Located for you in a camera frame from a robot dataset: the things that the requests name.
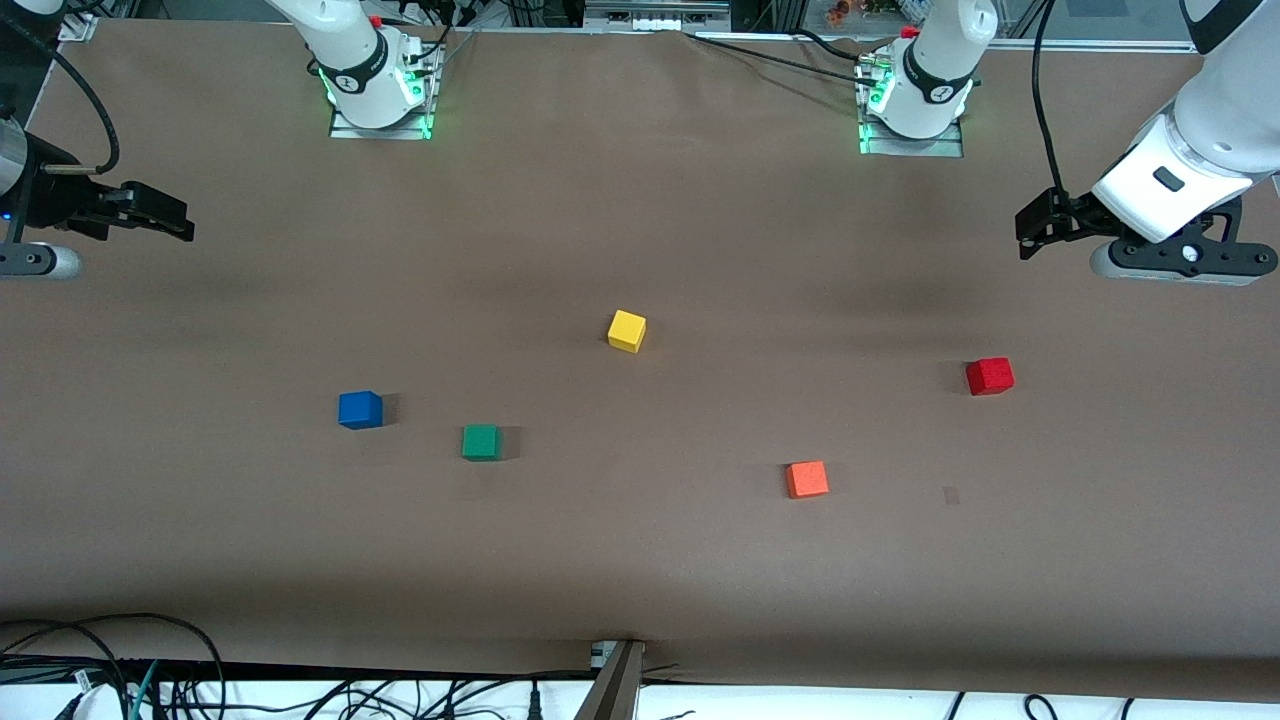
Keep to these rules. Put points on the aluminium frame rail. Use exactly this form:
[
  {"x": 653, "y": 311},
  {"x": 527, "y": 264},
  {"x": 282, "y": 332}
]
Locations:
[{"x": 1100, "y": 44}]

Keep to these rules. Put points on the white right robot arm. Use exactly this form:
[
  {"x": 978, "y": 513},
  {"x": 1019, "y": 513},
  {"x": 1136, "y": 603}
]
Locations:
[{"x": 350, "y": 40}]

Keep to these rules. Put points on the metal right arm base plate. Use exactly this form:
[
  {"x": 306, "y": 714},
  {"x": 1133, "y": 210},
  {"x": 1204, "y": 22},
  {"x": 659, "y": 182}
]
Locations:
[{"x": 432, "y": 100}]

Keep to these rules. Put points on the orange cube block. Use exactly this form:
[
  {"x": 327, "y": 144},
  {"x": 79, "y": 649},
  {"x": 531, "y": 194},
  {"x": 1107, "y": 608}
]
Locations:
[{"x": 807, "y": 480}]

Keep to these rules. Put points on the brown table cover sheet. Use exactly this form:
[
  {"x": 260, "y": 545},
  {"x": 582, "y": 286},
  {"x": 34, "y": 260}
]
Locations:
[{"x": 640, "y": 560}]

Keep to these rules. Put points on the blue cube block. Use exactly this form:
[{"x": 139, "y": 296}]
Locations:
[{"x": 360, "y": 411}]

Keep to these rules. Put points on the grey metal profile post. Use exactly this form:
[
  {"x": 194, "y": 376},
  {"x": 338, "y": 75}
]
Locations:
[{"x": 615, "y": 690}]

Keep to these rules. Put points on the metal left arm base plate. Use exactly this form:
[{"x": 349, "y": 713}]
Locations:
[{"x": 915, "y": 148}]

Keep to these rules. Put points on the red cube block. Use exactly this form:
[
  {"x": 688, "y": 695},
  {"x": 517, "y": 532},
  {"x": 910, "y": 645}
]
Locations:
[{"x": 990, "y": 377}]

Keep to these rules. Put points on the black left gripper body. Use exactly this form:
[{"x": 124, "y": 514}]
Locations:
[{"x": 1078, "y": 216}]

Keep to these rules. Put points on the green cube block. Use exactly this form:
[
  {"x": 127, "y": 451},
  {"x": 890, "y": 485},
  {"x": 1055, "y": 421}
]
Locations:
[{"x": 480, "y": 443}]

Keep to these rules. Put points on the grey device with ports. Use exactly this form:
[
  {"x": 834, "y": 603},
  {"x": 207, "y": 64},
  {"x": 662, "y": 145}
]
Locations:
[{"x": 655, "y": 15}]

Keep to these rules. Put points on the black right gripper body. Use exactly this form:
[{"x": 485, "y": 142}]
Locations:
[{"x": 52, "y": 197}]

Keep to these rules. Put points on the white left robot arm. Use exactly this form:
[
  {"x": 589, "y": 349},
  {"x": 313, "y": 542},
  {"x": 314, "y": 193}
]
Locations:
[{"x": 1210, "y": 120}]

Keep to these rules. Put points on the yellow cube block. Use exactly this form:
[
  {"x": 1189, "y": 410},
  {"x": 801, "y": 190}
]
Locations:
[{"x": 626, "y": 331}]

